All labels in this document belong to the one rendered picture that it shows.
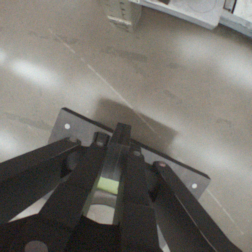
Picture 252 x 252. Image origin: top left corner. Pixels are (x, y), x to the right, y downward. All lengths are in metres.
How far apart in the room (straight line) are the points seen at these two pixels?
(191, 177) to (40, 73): 0.75
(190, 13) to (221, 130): 0.62
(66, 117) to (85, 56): 0.37
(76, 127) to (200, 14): 0.42
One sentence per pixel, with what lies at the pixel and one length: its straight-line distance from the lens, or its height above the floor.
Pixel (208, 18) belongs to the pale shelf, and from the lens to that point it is 0.44.
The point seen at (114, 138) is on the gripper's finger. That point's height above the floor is 0.70.
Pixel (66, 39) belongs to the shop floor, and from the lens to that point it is 0.92.
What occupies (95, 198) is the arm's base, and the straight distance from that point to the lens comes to 0.60.
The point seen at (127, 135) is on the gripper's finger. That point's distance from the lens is 0.17.
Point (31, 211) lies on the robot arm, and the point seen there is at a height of 0.50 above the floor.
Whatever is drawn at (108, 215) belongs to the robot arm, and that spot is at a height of 0.42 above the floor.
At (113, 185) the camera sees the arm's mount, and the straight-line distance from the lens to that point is 0.60.
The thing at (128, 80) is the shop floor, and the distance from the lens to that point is 0.84.
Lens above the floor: 0.84
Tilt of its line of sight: 78 degrees down
